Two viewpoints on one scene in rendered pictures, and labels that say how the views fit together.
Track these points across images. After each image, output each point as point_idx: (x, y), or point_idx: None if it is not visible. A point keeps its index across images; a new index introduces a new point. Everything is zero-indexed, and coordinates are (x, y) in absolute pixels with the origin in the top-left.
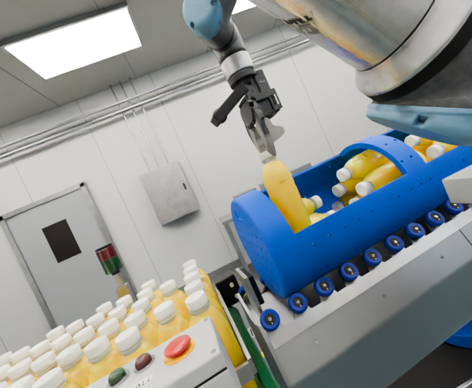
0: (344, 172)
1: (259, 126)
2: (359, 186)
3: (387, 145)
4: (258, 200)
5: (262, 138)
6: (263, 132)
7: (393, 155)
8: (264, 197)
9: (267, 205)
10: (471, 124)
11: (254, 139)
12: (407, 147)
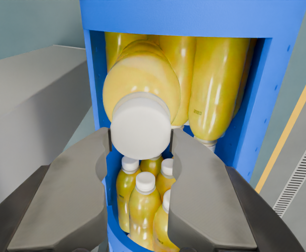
0: (164, 200)
1: (31, 203)
2: (144, 181)
3: (121, 249)
4: (121, 3)
5: (86, 157)
6: (38, 171)
7: (110, 230)
8: (123, 25)
9: (101, 13)
10: None
11: (195, 176)
12: (113, 247)
